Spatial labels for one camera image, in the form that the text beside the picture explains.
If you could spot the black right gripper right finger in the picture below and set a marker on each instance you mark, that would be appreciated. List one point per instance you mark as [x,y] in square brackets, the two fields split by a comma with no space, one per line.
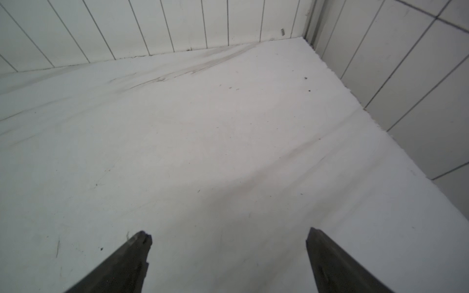
[335,271]

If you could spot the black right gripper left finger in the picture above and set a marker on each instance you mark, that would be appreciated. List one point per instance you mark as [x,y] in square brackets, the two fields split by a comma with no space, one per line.
[122,272]

